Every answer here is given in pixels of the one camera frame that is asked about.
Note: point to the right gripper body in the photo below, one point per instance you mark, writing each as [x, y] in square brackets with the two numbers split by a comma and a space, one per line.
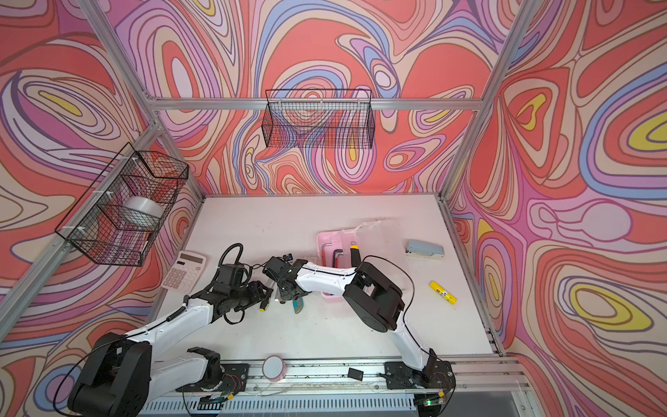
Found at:
[287, 295]

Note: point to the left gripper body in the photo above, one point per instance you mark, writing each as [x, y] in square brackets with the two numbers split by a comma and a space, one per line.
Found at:
[246, 296]

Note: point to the teal utility knife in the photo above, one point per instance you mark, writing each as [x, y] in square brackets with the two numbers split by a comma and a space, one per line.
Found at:
[298, 305]

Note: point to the orange hex key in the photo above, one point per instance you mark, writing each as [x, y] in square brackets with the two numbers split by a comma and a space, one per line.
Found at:
[328, 254]

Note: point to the red hex key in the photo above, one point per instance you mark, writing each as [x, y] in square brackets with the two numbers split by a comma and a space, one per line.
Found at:
[337, 259]

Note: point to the pink plastic tool box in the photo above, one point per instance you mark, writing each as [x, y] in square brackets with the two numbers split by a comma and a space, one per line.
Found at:
[339, 249]

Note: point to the yellow black utility knife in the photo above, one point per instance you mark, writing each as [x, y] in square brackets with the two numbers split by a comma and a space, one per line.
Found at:
[355, 255]

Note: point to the yellow black screwdriver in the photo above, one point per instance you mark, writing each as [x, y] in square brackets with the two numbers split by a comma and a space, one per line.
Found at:
[264, 304]

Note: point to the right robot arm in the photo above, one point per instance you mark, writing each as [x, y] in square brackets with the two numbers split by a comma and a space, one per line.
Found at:
[379, 304]

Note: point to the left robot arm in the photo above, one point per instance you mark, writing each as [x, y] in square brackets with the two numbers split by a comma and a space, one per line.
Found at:
[124, 372]

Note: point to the white calculator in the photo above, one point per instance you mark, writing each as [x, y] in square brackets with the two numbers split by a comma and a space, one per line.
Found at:
[185, 272]

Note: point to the pink tape roll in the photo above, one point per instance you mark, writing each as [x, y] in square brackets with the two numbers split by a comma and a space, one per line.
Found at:
[274, 368]

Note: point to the small black block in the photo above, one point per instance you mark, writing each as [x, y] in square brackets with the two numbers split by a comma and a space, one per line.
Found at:
[355, 374]

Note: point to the grey stapler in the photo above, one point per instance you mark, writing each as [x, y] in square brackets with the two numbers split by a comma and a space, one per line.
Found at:
[424, 249]

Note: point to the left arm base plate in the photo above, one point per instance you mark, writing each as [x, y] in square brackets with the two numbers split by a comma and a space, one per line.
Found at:
[232, 379]

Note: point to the silver duct tape roll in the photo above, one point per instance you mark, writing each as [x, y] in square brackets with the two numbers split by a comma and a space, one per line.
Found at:
[142, 213]

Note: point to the black wire basket left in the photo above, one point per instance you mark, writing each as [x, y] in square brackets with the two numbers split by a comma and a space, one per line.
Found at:
[122, 220]

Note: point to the black wire basket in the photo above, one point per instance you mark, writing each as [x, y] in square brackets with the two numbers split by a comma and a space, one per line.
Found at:
[319, 119]
[122, 220]

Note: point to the black wire basket back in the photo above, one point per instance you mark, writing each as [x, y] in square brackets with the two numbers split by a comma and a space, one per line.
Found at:
[319, 119]

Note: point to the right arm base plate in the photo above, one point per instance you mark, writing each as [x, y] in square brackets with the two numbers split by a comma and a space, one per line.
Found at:
[398, 376]

